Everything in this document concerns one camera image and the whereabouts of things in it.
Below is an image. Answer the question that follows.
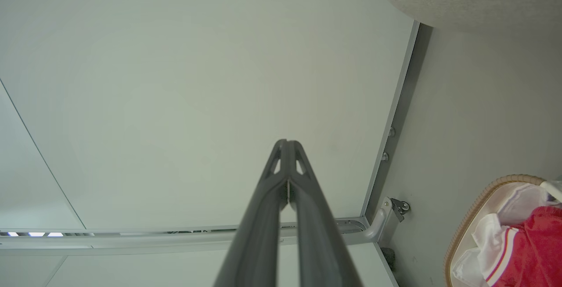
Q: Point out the grey metal partition post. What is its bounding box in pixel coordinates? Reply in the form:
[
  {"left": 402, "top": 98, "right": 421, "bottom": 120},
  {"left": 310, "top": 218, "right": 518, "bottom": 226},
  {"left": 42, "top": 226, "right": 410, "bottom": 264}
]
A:
[{"left": 360, "top": 20, "right": 433, "bottom": 230}]

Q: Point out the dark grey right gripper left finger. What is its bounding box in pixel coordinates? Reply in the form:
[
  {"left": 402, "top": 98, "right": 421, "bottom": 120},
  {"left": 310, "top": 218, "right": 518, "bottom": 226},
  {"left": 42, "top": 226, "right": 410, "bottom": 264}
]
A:
[{"left": 214, "top": 139, "right": 289, "bottom": 287}]

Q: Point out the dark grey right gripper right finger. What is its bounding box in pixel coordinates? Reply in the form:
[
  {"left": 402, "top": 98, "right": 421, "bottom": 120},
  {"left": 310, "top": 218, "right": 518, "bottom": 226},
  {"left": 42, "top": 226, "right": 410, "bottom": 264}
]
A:
[{"left": 288, "top": 140, "right": 363, "bottom": 287}]

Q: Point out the white garment red striped trim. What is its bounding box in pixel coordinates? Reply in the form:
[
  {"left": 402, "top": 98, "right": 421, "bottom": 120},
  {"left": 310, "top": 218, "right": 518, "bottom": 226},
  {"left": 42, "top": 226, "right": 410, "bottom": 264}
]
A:
[{"left": 452, "top": 212, "right": 521, "bottom": 285}]

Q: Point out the red garment with label tag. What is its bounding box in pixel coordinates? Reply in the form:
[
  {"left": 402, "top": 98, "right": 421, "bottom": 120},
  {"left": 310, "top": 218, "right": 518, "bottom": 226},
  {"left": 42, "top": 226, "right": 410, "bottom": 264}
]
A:
[{"left": 491, "top": 206, "right": 562, "bottom": 287}]

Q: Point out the small grey caster wheel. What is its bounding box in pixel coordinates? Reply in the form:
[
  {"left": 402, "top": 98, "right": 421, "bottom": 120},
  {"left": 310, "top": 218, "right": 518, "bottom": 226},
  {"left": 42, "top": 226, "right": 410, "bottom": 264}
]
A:
[{"left": 391, "top": 198, "right": 411, "bottom": 223}]

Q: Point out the wicker laundry basket white liner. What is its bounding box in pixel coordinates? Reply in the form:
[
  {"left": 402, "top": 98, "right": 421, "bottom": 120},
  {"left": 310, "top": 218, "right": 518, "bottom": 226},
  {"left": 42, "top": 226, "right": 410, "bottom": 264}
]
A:
[{"left": 443, "top": 174, "right": 562, "bottom": 287}]

